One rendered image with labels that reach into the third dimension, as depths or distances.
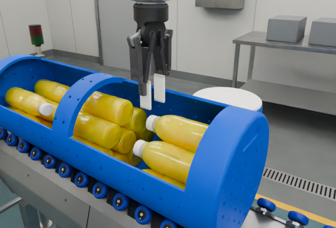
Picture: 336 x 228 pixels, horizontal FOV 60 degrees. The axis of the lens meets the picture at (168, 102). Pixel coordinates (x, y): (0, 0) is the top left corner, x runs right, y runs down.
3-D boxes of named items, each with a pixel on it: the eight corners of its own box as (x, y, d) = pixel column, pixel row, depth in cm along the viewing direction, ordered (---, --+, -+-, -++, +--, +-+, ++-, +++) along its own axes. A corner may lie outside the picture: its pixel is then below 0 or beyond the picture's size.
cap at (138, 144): (135, 154, 67) (129, 152, 68) (143, 159, 70) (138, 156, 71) (142, 139, 68) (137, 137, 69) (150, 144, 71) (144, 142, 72)
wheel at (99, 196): (107, 184, 75) (111, 185, 77) (95, 178, 78) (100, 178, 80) (100, 201, 75) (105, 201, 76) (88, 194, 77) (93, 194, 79)
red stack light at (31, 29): (34, 35, 151) (32, 28, 150) (27, 34, 155) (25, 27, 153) (45, 34, 156) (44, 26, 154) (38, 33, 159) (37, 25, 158)
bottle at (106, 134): (126, 124, 78) (80, 108, 88) (107, 122, 72) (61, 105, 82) (119, 150, 78) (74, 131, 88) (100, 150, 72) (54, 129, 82)
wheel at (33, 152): (40, 148, 92) (45, 149, 93) (32, 144, 94) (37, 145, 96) (34, 162, 91) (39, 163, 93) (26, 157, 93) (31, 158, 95)
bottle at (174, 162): (200, 191, 56) (128, 159, 66) (211, 196, 61) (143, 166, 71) (214, 156, 57) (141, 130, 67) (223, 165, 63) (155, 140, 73)
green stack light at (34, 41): (35, 45, 153) (34, 36, 151) (29, 44, 157) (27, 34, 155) (46, 43, 158) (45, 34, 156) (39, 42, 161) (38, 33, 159)
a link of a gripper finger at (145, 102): (151, 81, 65) (149, 81, 65) (151, 109, 68) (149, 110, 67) (141, 78, 67) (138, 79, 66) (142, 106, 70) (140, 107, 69)
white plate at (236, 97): (248, 85, 131) (247, 88, 132) (187, 87, 129) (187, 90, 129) (274, 111, 106) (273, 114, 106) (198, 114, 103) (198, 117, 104)
